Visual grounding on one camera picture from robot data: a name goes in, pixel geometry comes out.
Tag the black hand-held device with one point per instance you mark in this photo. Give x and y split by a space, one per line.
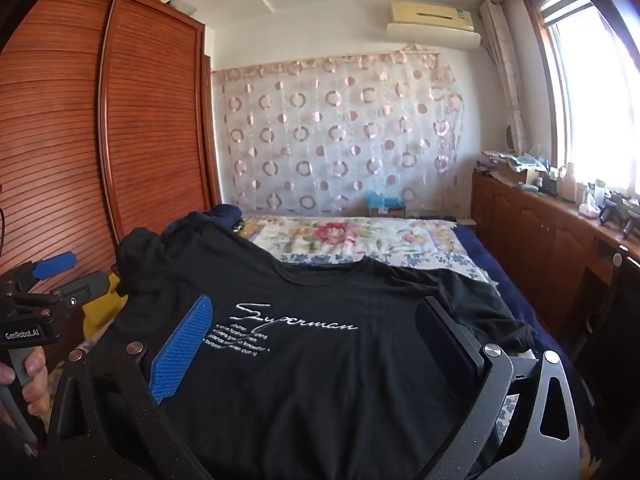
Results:
609 210
631 220

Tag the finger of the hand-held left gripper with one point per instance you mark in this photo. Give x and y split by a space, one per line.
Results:
80 292
52 266

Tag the pink floral blanket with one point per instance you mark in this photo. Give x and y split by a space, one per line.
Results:
330 235

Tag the long wooden cabinet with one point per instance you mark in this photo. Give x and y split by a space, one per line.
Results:
525 230

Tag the wooden-framed window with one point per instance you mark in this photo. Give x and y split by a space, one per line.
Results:
595 85

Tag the folded pink cloth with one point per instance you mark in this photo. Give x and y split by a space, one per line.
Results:
490 160

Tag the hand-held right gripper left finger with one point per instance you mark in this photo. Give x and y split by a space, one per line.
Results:
182 350

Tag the teal box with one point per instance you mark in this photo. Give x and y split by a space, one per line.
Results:
382 204

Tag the round table fan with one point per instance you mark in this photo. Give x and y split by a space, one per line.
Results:
509 137

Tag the pale window curtain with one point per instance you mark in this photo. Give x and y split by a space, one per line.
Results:
505 70

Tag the navy blanket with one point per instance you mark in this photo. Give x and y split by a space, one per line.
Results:
510 285

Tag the yellow cloth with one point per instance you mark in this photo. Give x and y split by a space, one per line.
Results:
102 310

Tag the person's left hand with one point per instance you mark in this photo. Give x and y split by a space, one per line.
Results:
37 380

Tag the navy garment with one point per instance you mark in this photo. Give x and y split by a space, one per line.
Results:
222 215

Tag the wall air conditioner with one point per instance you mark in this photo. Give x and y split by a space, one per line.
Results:
430 15

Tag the teal patterned cloth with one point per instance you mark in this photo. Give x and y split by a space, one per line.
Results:
525 161

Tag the cardboard box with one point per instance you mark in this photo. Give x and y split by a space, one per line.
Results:
510 175

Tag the black t-shirt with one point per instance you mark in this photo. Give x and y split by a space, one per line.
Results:
310 385

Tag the black chair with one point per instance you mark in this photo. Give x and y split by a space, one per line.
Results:
610 335

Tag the wooden slatted wardrobe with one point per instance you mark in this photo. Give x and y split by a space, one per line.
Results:
150 110

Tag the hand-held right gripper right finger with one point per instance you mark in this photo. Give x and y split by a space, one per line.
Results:
445 345

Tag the white pitcher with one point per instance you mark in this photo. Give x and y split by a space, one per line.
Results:
567 185

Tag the green-lidded jar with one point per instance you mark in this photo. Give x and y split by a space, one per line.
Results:
599 190

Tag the circle-patterned sheer curtain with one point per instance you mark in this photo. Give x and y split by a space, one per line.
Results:
325 135

